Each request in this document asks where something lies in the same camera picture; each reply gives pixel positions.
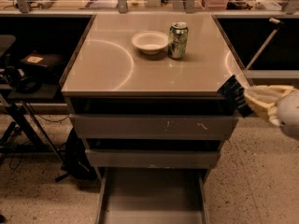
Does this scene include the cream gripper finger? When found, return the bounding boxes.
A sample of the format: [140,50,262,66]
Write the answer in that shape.
[246,98,268,119]
[245,86,282,100]

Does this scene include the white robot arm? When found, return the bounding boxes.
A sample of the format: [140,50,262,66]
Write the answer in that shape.
[244,85,299,140]

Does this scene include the grey drawer cabinet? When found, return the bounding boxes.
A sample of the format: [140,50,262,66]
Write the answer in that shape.
[59,12,256,224]

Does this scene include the grey bottom drawer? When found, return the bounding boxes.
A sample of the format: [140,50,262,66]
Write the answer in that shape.
[94,168,210,224]

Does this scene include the grey drawer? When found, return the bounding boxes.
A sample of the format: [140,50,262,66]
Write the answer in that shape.
[94,168,210,224]
[70,98,238,140]
[86,140,220,169]

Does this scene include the grey top drawer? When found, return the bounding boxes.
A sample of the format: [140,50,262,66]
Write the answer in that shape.
[70,98,238,140]

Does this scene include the grey middle drawer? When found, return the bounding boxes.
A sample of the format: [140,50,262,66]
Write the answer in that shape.
[86,140,220,169]

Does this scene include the white stick with tip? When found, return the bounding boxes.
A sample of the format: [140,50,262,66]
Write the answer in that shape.
[246,18,284,70]

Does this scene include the green soda can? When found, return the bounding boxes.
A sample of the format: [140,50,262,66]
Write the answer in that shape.
[168,22,189,60]

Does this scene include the white paper bowl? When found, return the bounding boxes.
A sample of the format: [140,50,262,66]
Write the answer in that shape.
[132,31,168,55]

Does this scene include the black box with label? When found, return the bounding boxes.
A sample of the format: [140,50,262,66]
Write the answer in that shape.
[20,52,64,72]

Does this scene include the black side stand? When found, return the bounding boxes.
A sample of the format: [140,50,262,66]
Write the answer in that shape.
[0,35,63,161]

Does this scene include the black headphones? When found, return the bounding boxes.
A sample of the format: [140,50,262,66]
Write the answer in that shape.
[16,70,41,94]

